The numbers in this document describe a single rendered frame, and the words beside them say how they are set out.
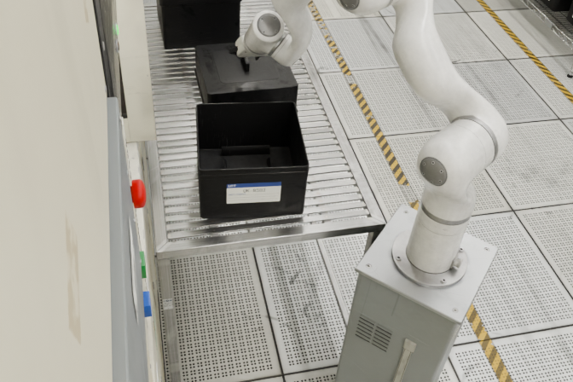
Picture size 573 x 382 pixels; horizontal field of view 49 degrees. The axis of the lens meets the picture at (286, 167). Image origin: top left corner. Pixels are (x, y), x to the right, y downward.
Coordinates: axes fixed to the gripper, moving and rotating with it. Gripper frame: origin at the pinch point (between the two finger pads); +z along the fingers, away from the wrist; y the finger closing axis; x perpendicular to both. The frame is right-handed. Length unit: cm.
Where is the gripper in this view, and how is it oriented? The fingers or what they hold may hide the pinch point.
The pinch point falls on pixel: (249, 54)
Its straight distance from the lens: 193.2
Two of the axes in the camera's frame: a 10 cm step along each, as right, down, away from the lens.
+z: -2.2, 0.6, 9.7
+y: -9.7, 1.0, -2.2
